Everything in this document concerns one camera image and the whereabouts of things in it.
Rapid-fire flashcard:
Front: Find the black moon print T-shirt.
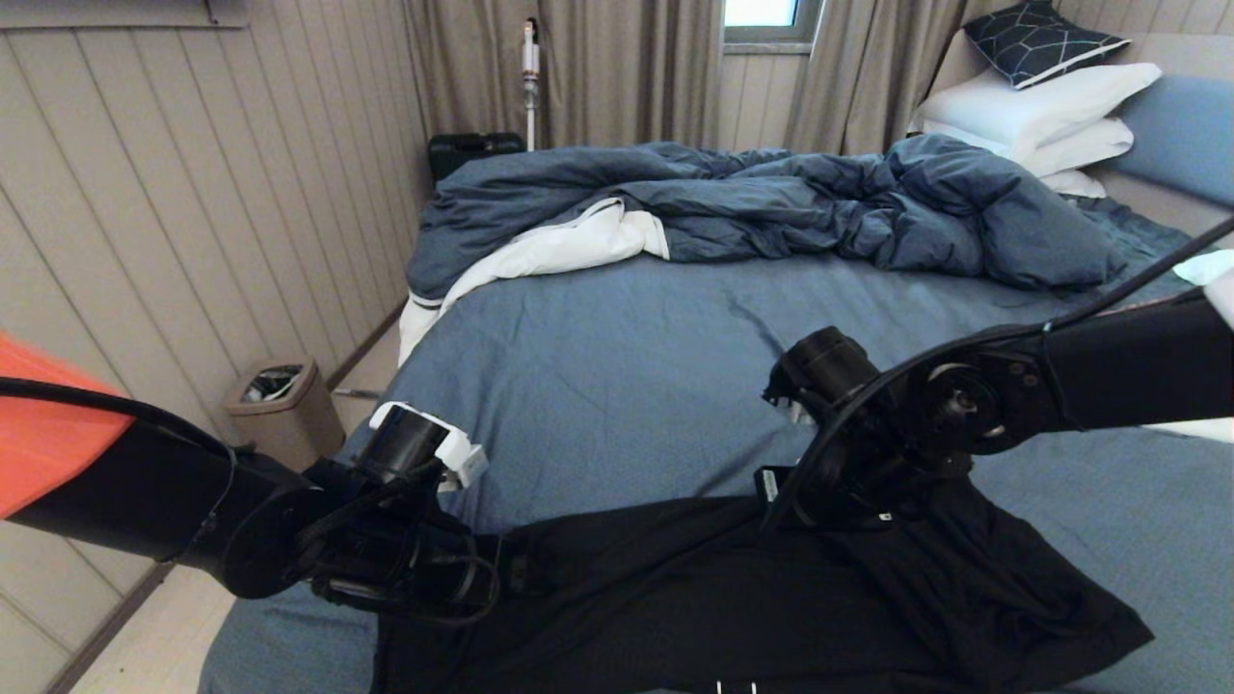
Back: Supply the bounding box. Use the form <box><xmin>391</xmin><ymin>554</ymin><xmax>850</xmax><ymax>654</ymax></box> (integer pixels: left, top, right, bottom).
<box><xmin>371</xmin><ymin>477</ymin><xmax>1155</xmax><ymax>694</ymax></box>

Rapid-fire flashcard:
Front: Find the brown trash bin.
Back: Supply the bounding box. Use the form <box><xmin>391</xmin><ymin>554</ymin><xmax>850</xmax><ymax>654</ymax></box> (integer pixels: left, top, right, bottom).
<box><xmin>224</xmin><ymin>359</ymin><xmax>346</xmax><ymax>473</ymax></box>

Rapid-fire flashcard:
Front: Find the black bin liner bag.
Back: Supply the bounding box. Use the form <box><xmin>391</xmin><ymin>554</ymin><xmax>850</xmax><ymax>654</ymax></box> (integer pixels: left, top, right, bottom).
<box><xmin>241</xmin><ymin>366</ymin><xmax>303</xmax><ymax>404</ymax></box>

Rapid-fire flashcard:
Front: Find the blue bed sheet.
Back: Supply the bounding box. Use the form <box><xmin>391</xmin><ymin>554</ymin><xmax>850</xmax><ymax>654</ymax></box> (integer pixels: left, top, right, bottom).
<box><xmin>198</xmin><ymin>196</ymin><xmax>1234</xmax><ymax>694</ymax></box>

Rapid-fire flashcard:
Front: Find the crumpled blue duvet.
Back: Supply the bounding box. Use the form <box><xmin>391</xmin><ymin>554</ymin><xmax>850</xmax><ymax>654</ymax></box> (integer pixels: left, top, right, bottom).
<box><xmin>405</xmin><ymin>133</ymin><xmax>1129</xmax><ymax>302</ymax></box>

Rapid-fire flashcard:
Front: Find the white flat strip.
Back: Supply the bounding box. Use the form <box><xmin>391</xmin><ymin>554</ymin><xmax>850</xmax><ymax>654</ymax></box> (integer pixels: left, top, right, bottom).
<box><xmin>1147</xmin><ymin>418</ymin><xmax>1234</xmax><ymax>444</ymax></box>

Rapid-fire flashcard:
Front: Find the white sheet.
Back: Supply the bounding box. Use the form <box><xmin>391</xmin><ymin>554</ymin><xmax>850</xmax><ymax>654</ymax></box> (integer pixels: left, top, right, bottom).
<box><xmin>397</xmin><ymin>198</ymin><xmax>669</xmax><ymax>370</ymax></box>

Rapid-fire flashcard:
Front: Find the white pillow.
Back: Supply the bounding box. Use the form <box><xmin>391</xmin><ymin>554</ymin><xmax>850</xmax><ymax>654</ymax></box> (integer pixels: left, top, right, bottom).
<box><xmin>1038</xmin><ymin>169</ymin><xmax>1108</xmax><ymax>200</ymax></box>
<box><xmin>914</xmin><ymin>62</ymin><xmax>1163</xmax><ymax>153</ymax></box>
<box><xmin>921</xmin><ymin>117</ymin><xmax>1135</xmax><ymax>179</ymax></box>

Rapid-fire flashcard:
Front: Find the beige curtain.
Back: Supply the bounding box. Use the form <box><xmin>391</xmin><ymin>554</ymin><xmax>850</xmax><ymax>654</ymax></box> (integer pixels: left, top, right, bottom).
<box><xmin>783</xmin><ymin>0</ymin><xmax>1013</xmax><ymax>158</ymax></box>
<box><xmin>400</xmin><ymin>0</ymin><xmax>724</xmax><ymax>153</ymax></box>

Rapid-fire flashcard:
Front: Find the black hard case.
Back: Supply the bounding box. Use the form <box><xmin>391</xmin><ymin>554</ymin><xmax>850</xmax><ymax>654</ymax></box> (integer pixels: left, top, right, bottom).
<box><xmin>427</xmin><ymin>132</ymin><xmax>526</xmax><ymax>182</ymax></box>

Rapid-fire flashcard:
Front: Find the white cloth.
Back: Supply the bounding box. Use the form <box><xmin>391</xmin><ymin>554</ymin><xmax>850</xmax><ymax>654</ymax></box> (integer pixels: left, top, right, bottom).
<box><xmin>1172</xmin><ymin>249</ymin><xmax>1234</xmax><ymax>288</ymax></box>

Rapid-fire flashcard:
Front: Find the grey framed window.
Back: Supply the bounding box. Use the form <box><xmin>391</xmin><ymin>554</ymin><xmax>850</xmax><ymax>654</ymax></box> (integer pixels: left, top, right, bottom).
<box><xmin>721</xmin><ymin>0</ymin><xmax>825</xmax><ymax>47</ymax></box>

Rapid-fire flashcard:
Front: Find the dark patterned pillow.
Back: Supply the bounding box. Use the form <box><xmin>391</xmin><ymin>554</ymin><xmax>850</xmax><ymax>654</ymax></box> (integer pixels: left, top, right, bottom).
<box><xmin>961</xmin><ymin>1</ymin><xmax>1131</xmax><ymax>91</ymax></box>

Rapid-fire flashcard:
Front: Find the white stick vacuum cleaner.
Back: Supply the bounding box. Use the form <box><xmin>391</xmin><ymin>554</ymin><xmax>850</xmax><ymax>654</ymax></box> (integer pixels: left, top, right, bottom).
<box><xmin>521</xmin><ymin>17</ymin><xmax>541</xmax><ymax>153</ymax></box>

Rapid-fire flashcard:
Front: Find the blue headboard cushion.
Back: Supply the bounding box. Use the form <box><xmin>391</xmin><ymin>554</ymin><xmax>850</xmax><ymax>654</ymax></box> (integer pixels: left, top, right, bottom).
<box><xmin>1115</xmin><ymin>73</ymin><xmax>1234</xmax><ymax>210</ymax></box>

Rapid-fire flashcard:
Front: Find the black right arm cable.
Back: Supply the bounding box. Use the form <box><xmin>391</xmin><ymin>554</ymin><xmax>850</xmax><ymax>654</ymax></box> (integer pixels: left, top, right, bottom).
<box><xmin>762</xmin><ymin>217</ymin><xmax>1234</xmax><ymax>531</ymax></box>

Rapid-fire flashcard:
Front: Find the beige upholstered bed frame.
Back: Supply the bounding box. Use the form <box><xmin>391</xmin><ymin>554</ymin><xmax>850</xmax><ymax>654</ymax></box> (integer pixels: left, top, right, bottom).
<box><xmin>908</xmin><ymin>27</ymin><xmax>1234</xmax><ymax>252</ymax></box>

